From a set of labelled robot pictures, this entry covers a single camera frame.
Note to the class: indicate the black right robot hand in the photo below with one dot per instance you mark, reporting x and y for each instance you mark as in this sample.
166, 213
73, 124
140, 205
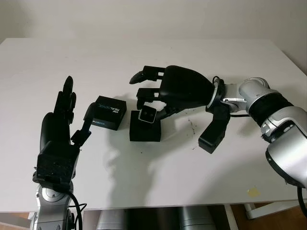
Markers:
184, 88

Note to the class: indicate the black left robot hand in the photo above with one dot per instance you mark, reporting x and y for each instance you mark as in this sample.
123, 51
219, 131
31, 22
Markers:
56, 129

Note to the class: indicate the small silver camera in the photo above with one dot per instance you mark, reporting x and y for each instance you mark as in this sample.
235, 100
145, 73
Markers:
148, 114

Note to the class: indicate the black printed RealSense box lid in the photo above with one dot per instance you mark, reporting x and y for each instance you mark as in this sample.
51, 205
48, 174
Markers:
110, 110

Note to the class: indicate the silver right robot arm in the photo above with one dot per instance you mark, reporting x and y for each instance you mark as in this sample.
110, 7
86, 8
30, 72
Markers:
268, 112

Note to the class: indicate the black box base with foam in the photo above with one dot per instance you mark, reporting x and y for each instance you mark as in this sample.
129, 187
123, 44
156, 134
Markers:
145, 134

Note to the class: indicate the yellow tape piece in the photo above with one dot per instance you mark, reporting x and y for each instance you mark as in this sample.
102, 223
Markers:
253, 192

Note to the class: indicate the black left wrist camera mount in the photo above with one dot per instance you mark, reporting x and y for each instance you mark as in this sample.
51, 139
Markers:
56, 163

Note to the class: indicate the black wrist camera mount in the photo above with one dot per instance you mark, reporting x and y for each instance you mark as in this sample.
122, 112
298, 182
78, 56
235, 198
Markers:
56, 163
213, 134

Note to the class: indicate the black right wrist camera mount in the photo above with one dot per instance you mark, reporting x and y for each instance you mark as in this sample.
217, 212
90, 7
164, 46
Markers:
213, 134

